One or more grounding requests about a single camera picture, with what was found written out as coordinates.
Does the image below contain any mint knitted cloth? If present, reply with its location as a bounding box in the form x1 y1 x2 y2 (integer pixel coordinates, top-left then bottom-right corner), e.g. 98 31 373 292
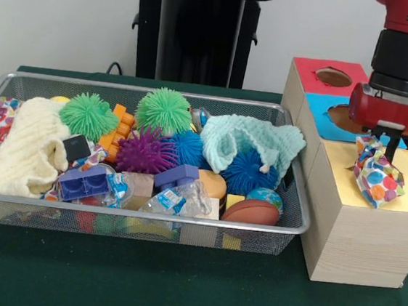
195 110 309 183

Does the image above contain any green spiky rubber ball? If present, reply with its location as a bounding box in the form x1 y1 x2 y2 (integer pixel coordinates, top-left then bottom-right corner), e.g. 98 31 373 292
132 84 195 137
56 89 123 145

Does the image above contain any globe print ball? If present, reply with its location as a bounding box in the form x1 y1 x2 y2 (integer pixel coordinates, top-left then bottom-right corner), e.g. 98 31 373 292
243 185 286 215

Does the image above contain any wooden box with three holes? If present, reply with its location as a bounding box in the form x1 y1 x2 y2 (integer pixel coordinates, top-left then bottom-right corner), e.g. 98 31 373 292
262 55 408 292

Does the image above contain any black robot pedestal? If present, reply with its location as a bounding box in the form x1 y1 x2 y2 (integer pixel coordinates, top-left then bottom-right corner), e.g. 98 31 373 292
118 0 281 94

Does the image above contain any brown toy football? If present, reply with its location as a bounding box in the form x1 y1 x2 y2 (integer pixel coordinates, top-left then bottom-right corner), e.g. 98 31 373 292
220 196 282 228

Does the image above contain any purple toy building brick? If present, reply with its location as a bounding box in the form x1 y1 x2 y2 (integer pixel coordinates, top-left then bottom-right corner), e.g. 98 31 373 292
55 165 112 208

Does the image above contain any blue spiky rubber ball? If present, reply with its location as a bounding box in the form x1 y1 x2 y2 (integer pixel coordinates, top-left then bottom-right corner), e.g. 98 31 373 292
218 145 289 201
166 127 207 170

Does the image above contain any black looped cable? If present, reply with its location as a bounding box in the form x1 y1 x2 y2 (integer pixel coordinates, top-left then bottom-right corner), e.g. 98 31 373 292
105 60 123 76

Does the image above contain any cream knitted cloth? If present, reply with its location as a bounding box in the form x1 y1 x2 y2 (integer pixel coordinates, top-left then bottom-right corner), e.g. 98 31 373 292
0 93 76 204

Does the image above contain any shallow wire mesh bin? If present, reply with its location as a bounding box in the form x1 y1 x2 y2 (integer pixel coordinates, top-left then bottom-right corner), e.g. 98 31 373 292
0 69 324 259

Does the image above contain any polka dot cloth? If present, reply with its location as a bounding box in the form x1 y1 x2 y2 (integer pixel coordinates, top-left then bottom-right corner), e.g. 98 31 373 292
348 134 408 212

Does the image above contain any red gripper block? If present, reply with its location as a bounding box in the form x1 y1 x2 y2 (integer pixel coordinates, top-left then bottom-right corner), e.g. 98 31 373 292
342 80 408 171

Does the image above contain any purple spiky rubber ball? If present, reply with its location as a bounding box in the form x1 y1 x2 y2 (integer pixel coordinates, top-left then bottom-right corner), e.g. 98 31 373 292
114 121 184 179

